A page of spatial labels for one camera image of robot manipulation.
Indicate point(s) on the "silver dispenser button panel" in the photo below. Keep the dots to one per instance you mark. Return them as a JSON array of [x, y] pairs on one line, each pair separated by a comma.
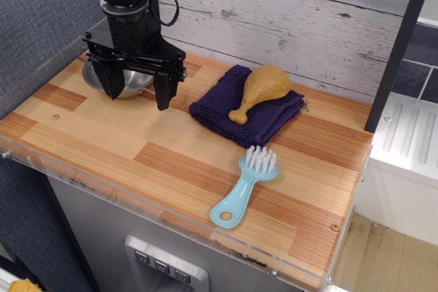
[[155, 269]]

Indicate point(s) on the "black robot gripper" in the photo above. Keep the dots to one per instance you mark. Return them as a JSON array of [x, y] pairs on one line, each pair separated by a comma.
[[139, 47]]

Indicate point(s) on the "yellow object bottom left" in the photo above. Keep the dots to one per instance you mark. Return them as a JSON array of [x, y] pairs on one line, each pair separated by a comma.
[[23, 286]]

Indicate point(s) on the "grey toy fridge cabinet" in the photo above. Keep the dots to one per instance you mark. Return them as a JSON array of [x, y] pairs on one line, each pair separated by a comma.
[[195, 195]]

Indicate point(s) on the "light blue dish brush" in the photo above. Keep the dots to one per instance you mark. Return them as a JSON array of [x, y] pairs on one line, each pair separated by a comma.
[[257, 165]]

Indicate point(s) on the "purple folded towel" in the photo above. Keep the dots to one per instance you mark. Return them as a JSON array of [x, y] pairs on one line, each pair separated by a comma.
[[264, 120]]

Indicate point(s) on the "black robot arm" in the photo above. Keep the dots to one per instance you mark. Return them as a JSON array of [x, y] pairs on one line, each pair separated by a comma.
[[131, 11]]

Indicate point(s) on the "metal bowl with handles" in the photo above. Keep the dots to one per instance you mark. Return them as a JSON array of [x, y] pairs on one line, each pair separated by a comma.
[[135, 82]]

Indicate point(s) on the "brown plastic chicken drumstick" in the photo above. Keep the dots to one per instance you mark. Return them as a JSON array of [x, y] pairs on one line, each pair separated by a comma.
[[265, 83]]

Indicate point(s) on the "black right frame post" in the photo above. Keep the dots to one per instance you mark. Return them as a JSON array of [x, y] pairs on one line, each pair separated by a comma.
[[400, 45]]

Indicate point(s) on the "clear acrylic table edge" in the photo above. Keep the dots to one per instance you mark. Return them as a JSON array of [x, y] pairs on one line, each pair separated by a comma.
[[101, 215]]

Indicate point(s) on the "white toy sink drainboard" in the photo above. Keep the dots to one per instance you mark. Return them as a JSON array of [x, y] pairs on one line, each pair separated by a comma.
[[406, 135]]

